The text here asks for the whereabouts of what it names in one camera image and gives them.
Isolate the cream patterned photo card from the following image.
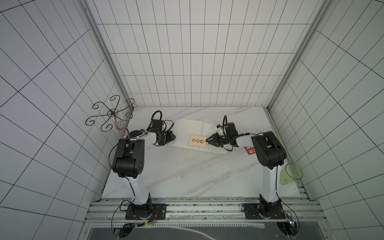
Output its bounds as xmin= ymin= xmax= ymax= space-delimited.
xmin=188 ymin=135 xmax=208 ymax=149

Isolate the white photo album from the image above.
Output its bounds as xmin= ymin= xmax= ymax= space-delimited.
xmin=168 ymin=119 xmax=227 ymax=155

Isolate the red photo card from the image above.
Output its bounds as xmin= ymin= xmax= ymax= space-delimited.
xmin=245 ymin=147 xmax=256 ymax=155

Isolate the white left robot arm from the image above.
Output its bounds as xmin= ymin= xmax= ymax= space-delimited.
xmin=111 ymin=130 xmax=176 ymax=213

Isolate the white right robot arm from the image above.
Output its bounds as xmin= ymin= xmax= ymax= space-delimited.
xmin=206 ymin=123 xmax=287 ymax=217

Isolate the clear green glass cup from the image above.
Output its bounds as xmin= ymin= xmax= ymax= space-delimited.
xmin=280 ymin=164 xmax=304 ymax=185

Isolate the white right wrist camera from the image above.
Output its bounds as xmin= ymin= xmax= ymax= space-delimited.
xmin=216 ymin=125 xmax=226 ymax=136

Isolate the copper wire jewelry stand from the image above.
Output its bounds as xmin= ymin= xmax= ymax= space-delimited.
xmin=85 ymin=95 xmax=145 ymax=138

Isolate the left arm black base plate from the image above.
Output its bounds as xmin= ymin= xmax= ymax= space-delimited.
xmin=125 ymin=204 xmax=167 ymax=221

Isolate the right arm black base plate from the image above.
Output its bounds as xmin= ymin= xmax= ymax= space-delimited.
xmin=242 ymin=203 xmax=286 ymax=220

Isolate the aluminium mounting rail frame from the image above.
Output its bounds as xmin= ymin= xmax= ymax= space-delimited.
xmin=79 ymin=197 xmax=334 ymax=240

